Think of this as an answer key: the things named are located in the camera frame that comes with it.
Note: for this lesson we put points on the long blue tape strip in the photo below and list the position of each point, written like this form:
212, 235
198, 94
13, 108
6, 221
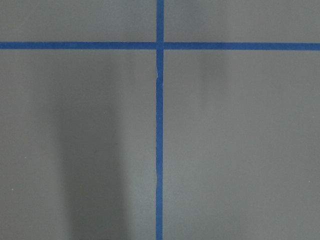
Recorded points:
159, 118

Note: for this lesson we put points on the crossing blue tape strip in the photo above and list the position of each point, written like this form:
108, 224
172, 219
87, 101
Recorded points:
69, 45

